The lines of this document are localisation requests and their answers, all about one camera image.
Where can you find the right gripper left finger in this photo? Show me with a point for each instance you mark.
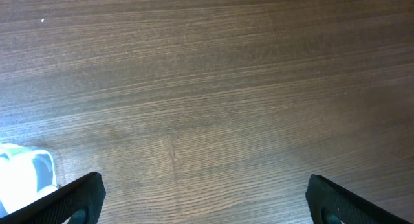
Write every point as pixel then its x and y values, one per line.
pixel 80 202

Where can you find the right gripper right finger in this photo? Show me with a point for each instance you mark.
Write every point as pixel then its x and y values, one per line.
pixel 330 203

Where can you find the right clear plastic container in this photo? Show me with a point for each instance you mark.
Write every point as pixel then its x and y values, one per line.
pixel 27 174

